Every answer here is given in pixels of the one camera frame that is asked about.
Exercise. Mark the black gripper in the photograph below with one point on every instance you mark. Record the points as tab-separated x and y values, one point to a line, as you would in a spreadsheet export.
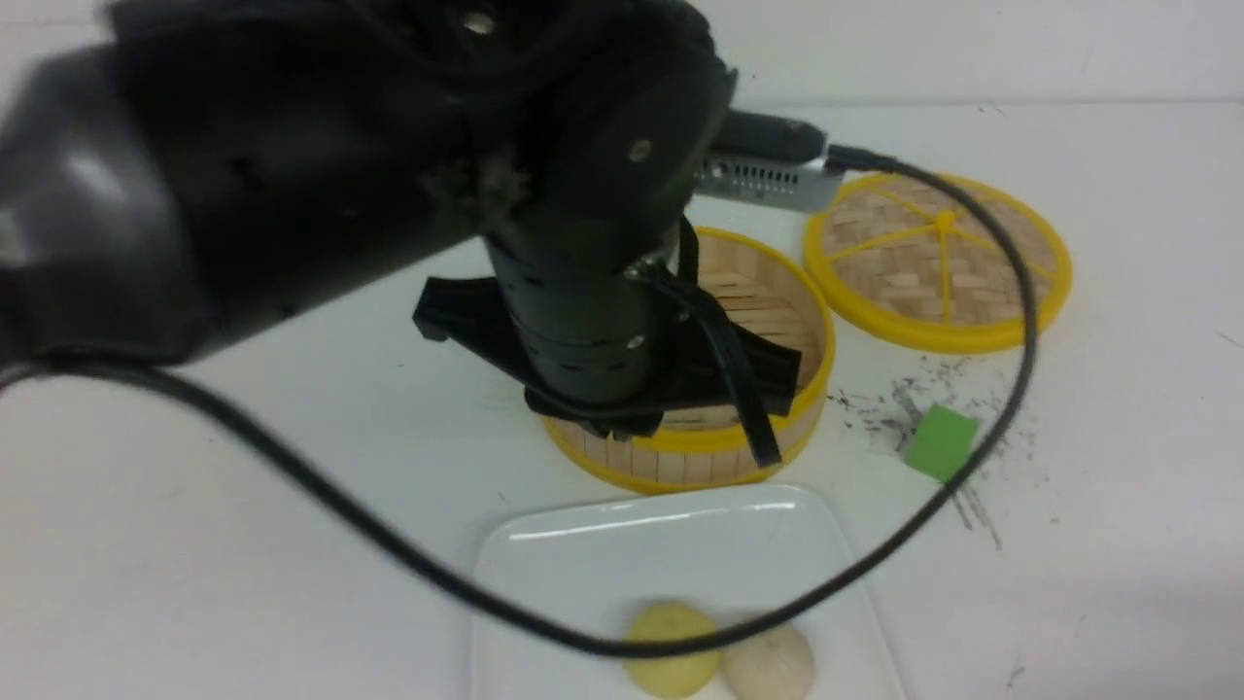
607	352

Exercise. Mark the white steamed bun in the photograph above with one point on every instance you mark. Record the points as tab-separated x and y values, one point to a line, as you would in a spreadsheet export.
778	664

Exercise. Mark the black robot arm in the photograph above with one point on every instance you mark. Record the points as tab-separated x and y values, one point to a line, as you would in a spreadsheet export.
214	168

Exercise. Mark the white rectangular plate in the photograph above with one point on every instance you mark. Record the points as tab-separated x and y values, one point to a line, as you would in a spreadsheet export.
733	553

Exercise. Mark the yellow bamboo steamer basket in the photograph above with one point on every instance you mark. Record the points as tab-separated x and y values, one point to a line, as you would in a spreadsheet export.
769	295

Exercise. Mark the yellow bamboo steamer lid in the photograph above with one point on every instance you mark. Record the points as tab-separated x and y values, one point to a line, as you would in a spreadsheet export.
907	264

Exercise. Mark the green block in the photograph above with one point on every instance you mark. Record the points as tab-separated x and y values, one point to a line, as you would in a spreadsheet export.
941	443

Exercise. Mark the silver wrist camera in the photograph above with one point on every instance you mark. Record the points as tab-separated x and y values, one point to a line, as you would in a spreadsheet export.
770	160

